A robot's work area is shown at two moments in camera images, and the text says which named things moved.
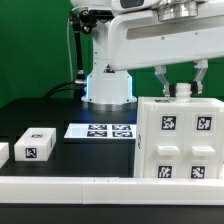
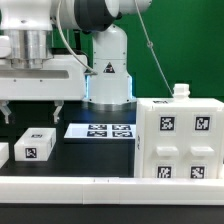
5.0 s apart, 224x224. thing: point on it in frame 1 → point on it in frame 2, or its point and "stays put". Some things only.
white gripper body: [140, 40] → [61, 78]
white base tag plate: [101, 131] stays put
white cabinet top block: [35, 144] stays put
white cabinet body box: [179, 138] stays put
